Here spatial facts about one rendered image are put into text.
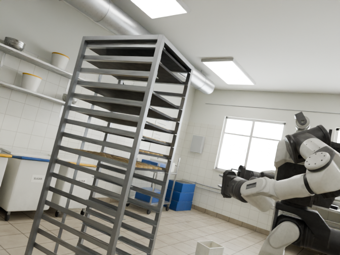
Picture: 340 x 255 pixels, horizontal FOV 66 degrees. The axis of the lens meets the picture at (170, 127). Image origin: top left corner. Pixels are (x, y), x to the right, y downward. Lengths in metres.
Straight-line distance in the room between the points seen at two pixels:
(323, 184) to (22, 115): 3.77
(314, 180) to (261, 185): 0.17
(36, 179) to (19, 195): 0.24
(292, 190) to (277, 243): 0.46
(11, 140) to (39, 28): 1.59
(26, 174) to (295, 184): 3.10
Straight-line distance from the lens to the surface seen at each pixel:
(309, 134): 1.18
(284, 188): 0.97
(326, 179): 0.93
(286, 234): 1.36
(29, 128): 4.20
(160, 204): 1.87
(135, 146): 1.44
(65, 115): 1.86
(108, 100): 1.67
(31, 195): 3.68
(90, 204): 1.66
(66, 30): 4.50
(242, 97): 6.48
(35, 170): 3.60
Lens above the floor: 1.17
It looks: 6 degrees up
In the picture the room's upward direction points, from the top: 13 degrees clockwise
